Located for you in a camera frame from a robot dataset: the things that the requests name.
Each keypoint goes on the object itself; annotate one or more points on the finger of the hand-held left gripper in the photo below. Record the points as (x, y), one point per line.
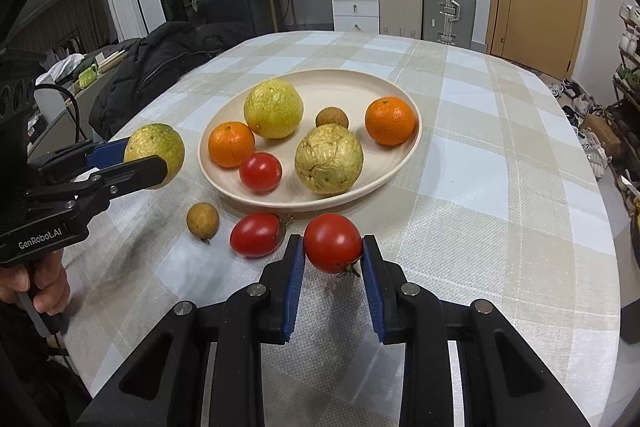
(140, 174)
(107, 153)

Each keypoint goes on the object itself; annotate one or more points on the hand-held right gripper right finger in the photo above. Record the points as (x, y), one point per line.
(374, 302)

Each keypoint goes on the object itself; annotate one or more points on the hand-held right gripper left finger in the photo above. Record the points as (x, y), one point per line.
(295, 297)

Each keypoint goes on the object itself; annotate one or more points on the green-tinged yellow passion fruit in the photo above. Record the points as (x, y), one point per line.
(150, 147)

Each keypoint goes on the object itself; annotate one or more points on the red tomato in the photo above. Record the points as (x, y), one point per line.
(255, 234)
(260, 172)
(330, 242)

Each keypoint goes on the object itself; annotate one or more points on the orange mandarin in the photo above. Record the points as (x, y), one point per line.
(390, 121)
(231, 144)

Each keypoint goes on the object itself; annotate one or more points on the wrinkled pale passion fruit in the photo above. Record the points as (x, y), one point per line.
(328, 159)

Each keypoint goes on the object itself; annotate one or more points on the cream round plate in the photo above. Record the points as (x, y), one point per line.
(350, 92)

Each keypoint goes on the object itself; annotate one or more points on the person's left hand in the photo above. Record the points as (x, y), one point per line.
(50, 282)

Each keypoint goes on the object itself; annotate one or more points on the brown longan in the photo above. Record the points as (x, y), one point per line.
(331, 117)
(202, 218)

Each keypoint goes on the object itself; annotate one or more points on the black jacket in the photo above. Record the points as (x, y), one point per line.
(150, 67)

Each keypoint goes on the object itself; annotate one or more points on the white crumpled cloth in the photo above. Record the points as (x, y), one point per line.
(60, 67)

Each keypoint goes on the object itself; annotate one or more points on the smooth yellow passion fruit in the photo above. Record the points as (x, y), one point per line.
(273, 108)

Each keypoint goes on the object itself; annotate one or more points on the small cardboard box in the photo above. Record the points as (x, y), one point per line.
(595, 129)

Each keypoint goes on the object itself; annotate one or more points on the pile of loose sneakers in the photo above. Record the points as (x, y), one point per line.
(580, 102)

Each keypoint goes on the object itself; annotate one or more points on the wooden shoe rack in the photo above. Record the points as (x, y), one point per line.
(627, 107)

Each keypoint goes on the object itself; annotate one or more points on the rows of shoes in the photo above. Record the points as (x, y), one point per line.
(631, 37)

